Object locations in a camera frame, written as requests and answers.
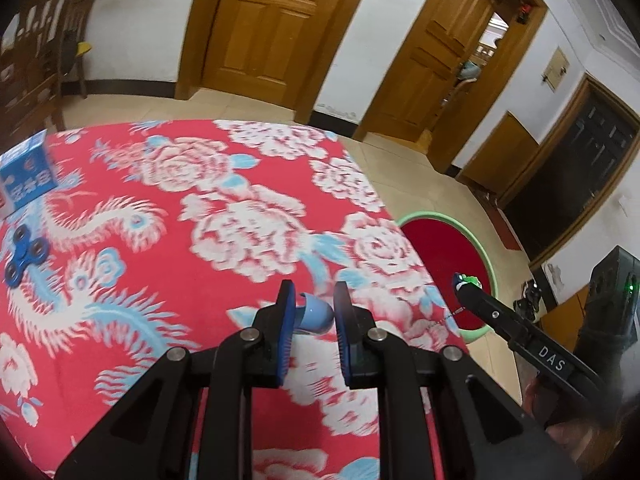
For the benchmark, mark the red door ornament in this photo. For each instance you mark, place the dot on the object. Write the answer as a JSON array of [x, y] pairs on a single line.
[[524, 13]]

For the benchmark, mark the red floral tablecloth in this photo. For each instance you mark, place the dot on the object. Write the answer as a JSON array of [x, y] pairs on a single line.
[[200, 260]]

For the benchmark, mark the wooden door frame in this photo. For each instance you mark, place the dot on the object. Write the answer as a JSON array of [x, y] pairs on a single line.
[[345, 35], [500, 90]]

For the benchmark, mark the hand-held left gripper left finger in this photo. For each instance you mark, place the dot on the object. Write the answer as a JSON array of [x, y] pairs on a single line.
[[285, 335]]

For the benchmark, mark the black shoes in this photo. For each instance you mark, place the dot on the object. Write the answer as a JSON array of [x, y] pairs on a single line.
[[531, 300]]

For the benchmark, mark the small wooden chair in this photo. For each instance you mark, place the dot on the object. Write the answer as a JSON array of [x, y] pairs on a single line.
[[82, 15]]

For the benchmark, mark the black bag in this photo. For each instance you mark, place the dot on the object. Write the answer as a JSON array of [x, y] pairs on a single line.
[[67, 57]]

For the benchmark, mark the blue fidget spinner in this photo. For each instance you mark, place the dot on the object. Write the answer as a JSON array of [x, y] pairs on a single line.
[[25, 255]]

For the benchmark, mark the black metal door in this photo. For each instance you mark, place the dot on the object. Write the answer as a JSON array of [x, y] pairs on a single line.
[[580, 170]]

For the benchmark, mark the red bin with green rim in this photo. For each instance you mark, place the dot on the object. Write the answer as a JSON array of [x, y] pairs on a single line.
[[440, 245]]

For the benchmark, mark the closed wooden panel door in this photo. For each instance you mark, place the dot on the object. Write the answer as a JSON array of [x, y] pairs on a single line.
[[265, 25]]

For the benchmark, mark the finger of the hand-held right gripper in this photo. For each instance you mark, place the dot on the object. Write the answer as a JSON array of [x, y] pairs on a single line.
[[492, 312]]

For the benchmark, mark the teal cloth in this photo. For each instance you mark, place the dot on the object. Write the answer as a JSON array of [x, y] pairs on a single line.
[[468, 71]]

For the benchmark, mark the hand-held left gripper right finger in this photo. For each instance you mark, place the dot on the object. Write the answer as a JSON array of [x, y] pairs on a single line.
[[345, 340]]

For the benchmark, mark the yellow seat cushion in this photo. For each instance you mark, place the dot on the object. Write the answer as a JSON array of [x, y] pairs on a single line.
[[83, 48]]

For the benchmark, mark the large wooden chair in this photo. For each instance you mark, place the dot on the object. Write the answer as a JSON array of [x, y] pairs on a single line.
[[35, 45]]

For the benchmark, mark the person's right hand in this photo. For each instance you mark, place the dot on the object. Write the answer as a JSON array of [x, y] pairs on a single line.
[[570, 435]]

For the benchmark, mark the small green wrapper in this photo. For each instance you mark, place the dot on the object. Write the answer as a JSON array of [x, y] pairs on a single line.
[[469, 280]]

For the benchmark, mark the blue and white milk carton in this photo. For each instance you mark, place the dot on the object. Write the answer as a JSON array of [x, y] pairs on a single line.
[[25, 180]]

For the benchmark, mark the red door mat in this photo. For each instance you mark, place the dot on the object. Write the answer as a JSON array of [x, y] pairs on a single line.
[[505, 227]]

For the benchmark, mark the wooden wall panel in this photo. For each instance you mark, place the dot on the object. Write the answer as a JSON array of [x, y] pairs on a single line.
[[500, 155]]

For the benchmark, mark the beige wall electrical panel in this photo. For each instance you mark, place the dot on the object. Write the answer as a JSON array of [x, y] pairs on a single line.
[[556, 68]]

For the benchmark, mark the open wooden panel door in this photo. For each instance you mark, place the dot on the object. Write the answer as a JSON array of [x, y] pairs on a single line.
[[430, 55]]

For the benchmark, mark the light blue plastic toy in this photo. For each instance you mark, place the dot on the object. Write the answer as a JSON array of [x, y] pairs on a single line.
[[314, 315]]

